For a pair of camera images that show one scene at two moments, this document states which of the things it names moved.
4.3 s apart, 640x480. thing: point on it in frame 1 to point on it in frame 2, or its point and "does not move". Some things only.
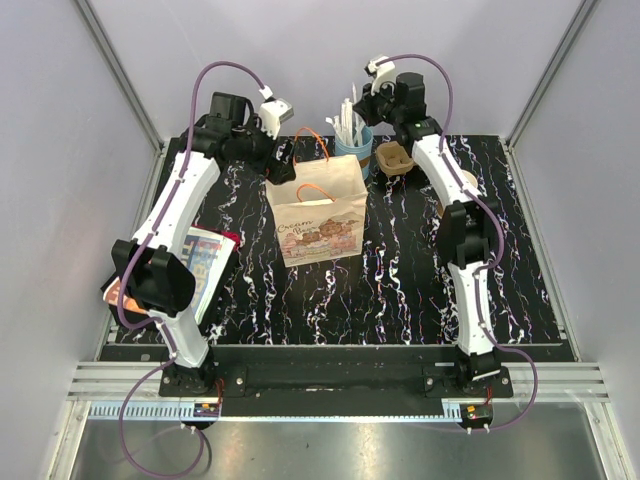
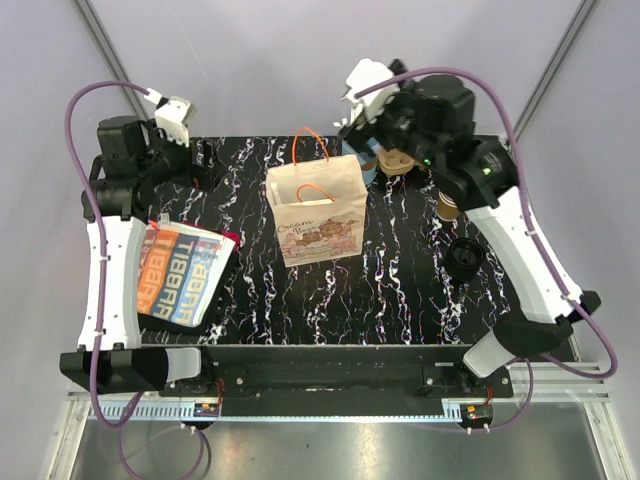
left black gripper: [281, 169] to [200, 177]
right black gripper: [363, 106] to [359, 133]
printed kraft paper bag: [320, 212] does not move
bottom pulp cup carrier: [393, 158] does not move
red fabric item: [233, 236] does not move
